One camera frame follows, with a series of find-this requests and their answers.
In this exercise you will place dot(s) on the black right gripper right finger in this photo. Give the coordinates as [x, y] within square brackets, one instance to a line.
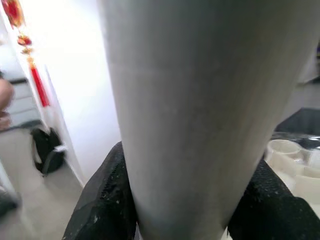
[275, 215]

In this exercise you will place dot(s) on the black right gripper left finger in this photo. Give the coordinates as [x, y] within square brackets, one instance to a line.
[107, 205]

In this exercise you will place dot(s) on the white plastic table leg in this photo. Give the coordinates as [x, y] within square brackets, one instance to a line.
[195, 100]

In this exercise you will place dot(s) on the white plastic children table top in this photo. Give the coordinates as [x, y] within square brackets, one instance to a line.
[307, 180]

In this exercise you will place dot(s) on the black backpack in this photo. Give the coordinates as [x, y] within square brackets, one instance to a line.
[47, 150]

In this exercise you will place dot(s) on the red knot tassel decoration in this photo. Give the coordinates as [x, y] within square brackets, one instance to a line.
[40, 85]

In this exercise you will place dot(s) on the person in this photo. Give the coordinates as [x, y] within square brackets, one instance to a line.
[5, 92]

